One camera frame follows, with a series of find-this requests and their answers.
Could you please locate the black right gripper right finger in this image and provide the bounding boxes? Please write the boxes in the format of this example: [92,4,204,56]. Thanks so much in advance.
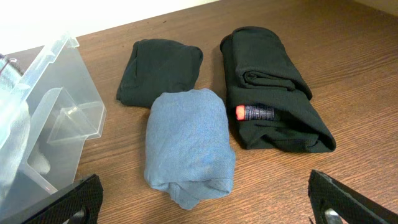
[308,170,397,224]

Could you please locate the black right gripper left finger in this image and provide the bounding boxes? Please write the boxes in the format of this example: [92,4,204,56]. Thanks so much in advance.
[1,174,103,224]

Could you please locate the light blue jeans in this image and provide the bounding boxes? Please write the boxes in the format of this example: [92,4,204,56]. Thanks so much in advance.
[1,55,30,200]

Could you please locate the clear plastic storage bin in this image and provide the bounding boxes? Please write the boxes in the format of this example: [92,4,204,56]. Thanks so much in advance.
[1,33,106,219]

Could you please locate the black rolled garment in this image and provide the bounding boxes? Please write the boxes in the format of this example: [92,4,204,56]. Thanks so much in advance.
[220,27,336,153]

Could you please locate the blue rolled cloth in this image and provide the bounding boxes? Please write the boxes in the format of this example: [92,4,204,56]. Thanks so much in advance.
[144,89,236,210]

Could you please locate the dark green folded cloth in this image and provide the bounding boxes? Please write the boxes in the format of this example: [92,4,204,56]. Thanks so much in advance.
[116,39,203,108]

